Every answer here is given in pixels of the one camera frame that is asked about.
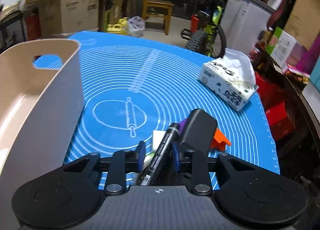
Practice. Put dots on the large stacked cardboard box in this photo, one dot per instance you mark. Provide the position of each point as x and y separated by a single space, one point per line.
60 18

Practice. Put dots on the blue silicone baking mat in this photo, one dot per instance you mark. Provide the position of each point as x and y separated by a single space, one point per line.
133 86

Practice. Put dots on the orange plastic piece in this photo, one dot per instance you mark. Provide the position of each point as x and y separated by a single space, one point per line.
220 141

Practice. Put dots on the beige plastic storage bin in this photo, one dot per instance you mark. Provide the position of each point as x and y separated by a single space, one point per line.
41 102

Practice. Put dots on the wooden chair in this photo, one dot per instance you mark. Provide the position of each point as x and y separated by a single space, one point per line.
158 8

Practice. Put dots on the purple plastic piece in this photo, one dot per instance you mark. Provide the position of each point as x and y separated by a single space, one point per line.
182 124

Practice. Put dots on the black marker pen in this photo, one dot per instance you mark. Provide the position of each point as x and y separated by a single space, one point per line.
149 176

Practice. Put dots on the white tissue pack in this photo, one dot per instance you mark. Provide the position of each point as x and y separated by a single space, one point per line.
231 77

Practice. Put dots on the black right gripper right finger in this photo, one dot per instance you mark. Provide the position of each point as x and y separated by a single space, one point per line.
243 192

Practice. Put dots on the black remote control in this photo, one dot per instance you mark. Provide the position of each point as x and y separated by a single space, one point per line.
199 131

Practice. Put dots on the green black bicycle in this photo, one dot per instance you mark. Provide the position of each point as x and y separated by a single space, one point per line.
205 35

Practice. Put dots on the green white carton box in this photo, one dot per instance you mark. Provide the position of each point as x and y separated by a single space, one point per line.
280 46

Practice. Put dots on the black metal shelf rack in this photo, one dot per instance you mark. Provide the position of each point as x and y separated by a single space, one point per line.
12 29

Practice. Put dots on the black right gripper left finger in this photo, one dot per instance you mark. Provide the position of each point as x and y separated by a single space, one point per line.
71 194

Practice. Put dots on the white eraser block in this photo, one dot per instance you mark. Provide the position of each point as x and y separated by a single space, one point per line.
157 137

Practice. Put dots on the yellow oil jug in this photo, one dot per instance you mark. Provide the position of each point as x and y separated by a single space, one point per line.
119 28

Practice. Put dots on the red box under table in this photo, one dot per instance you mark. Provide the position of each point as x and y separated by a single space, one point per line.
273 99

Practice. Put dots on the grey plastic bag on floor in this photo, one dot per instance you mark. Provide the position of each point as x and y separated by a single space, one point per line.
135 26

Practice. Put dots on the white appliance cabinet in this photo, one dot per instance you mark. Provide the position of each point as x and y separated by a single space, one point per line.
242 22

